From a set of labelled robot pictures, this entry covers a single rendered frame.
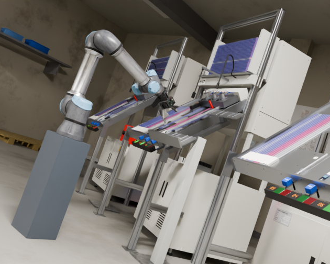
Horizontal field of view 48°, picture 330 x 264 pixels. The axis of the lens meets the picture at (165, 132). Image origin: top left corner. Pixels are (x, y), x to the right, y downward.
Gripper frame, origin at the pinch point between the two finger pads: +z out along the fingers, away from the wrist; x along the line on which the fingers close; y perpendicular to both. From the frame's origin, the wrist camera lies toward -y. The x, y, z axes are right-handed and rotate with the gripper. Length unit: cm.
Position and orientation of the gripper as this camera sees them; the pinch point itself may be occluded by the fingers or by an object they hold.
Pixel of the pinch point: (171, 118)
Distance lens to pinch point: 250.5
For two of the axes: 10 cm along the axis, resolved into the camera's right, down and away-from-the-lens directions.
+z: 4.6, 8.4, 3.1
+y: 6.9, -1.2, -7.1
